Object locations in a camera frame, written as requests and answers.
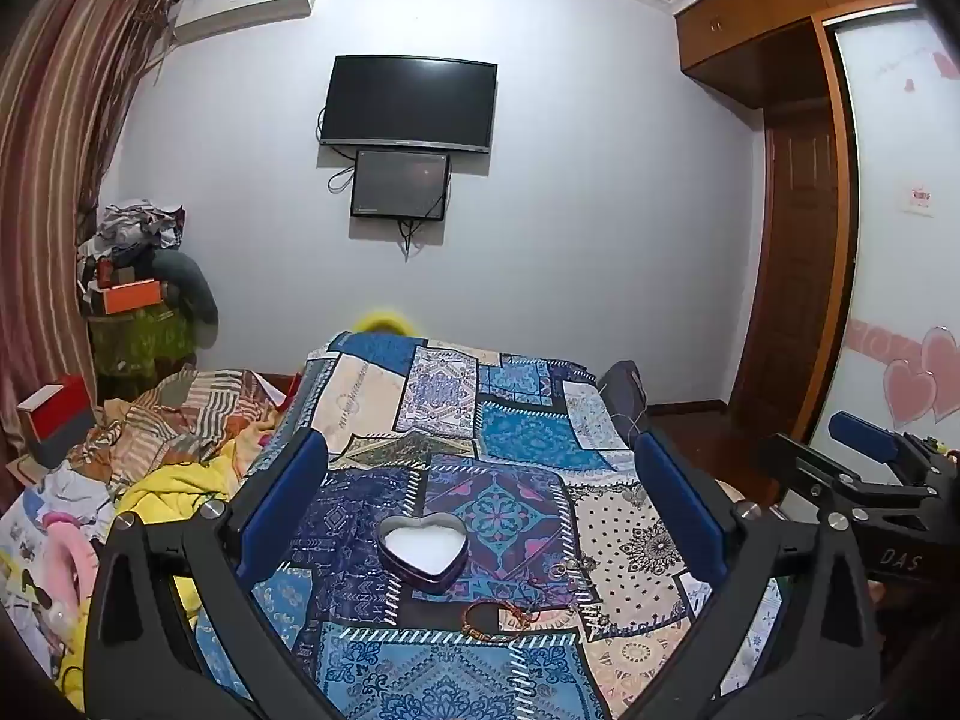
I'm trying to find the wooden wardrobe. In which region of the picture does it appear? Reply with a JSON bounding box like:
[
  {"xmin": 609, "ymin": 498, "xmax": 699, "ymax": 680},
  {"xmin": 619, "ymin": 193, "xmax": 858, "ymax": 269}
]
[{"xmin": 673, "ymin": 0, "xmax": 912, "ymax": 443}]

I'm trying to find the green patterned cloth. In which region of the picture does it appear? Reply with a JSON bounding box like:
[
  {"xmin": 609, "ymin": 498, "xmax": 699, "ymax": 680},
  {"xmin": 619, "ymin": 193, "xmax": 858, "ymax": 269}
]
[{"xmin": 88, "ymin": 306, "xmax": 197, "ymax": 398}]

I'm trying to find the wooden door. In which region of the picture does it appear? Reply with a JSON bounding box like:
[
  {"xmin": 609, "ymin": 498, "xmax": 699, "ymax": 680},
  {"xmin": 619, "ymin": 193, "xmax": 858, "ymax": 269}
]
[{"xmin": 731, "ymin": 124, "xmax": 833, "ymax": 440}]

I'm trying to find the orange box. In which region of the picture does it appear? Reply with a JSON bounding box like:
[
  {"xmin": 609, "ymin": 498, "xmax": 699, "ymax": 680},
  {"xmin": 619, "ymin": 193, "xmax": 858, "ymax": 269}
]
[{"xmin": 103, "ymin": 279, "xmax": 164, "ymax": 316}]

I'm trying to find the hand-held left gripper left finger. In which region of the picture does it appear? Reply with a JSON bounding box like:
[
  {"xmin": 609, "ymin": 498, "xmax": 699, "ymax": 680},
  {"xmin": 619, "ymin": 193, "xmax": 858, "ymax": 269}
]
[{"xmin": 82, "ymin": 430, "xmax": 353, "ymax": 720}]

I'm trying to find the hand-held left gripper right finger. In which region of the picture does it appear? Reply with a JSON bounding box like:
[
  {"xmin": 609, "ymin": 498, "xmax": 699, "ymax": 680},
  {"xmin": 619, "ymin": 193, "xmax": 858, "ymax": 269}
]
[{"xmin": 607, "ymin": 431, "xmax": 880, "ymax": 720}]

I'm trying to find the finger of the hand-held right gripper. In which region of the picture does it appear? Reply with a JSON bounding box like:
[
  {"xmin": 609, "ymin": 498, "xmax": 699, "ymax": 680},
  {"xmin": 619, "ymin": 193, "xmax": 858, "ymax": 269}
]
[
  {"xmin": 757, "ymin": 433, "xmax": 938, "ymax": 530},
  {"xmin": 828, "ymin": 411, "xmax": 947, "ymax": 482}
]

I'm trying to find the dark blue bag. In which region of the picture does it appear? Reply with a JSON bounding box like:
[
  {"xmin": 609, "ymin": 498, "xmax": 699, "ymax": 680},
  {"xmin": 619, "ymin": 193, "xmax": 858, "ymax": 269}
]
[{"xmin": 598, "ymin": 360, "xmax": 650, "ymax": 436}]

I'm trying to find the white air conditioner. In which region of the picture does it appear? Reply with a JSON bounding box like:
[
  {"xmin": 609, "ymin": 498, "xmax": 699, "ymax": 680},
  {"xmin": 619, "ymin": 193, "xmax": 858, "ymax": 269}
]
[{"xmin": 171, "ymin": 0, "xmax": 323, "ymax": 42}]

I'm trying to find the yellow cloth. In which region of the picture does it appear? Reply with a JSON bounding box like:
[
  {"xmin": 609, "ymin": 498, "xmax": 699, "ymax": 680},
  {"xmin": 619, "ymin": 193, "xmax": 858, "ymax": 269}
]
[{"xmin": 56, "ymin": 435, "xmax": 260, "ymax": 713}]

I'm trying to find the pile of clothes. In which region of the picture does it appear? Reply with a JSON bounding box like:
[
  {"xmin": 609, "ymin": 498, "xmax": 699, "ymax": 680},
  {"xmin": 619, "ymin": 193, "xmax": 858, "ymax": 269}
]
[{"xmin": 77, "ymin": 199, "xmax": 186, "ymax": 293}]

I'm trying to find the small black monitor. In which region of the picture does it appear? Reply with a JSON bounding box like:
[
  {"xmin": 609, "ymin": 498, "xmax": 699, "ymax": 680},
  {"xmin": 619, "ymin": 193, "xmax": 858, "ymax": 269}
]
[{"xmin": 350, "ymin": 149, "xmax": 451, "ymax": 221}]

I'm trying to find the blue patchwork blanket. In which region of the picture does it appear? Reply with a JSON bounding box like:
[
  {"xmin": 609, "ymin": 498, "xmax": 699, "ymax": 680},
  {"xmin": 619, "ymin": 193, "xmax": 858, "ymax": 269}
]
[{"xmin": 191, "ymin": 330, "xmax": 785, "ymax": 720}]

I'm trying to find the white sliding door with hearts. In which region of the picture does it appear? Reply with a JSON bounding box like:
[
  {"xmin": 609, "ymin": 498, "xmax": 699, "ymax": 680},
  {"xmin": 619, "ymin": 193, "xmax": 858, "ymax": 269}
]
[{"xmin": 814, "ymin": 4, "xmax": 960, "ymax": 458}]

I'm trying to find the striped brown curtain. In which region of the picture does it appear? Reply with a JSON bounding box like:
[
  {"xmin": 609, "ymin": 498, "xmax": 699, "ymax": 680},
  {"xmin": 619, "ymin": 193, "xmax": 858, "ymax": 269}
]
[{"xmin": 0, "ymin": 0, "xmax": 181, "ymax": 496}]

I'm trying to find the striped orange blanket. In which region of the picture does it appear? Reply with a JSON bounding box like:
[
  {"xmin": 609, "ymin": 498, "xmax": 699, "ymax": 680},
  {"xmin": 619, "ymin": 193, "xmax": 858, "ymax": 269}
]
[{"xmin": 71, "ymin": 366, "xmax": 290, "ymax": 481}]

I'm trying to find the red and white box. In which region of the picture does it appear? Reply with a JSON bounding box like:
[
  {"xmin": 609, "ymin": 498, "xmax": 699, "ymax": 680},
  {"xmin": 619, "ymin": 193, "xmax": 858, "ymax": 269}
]
[{"xmin": 16, "ymin": 373, "xmax": 97, "ymax": 470}]

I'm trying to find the black wall television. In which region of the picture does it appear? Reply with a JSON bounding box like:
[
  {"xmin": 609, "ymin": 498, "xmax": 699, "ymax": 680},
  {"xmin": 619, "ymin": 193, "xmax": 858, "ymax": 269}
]
[{"xmin": 319, "ymin": 55, "xmax": 499, "ymax": 155}]

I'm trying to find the purple heart-shaped tin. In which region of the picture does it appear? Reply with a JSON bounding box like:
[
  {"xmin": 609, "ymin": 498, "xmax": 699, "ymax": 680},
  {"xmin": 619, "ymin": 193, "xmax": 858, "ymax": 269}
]
[{"xmin": 375, "ymin": 514, "xmax": 467, "ymax": 595}]

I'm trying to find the pink cartoon cloth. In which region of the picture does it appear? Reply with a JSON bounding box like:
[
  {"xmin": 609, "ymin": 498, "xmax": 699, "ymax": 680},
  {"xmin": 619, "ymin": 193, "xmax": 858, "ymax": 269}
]
[{"xmin": 0, "ymin": 461, "xmax": 117, "ymax": 683}]

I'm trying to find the yellow round object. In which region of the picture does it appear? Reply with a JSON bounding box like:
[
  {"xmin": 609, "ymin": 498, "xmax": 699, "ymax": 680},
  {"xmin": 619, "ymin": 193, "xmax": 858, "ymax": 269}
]
[{"xmin": 355, "ymin": 307, "xmax": 412, "ymax": 335}]

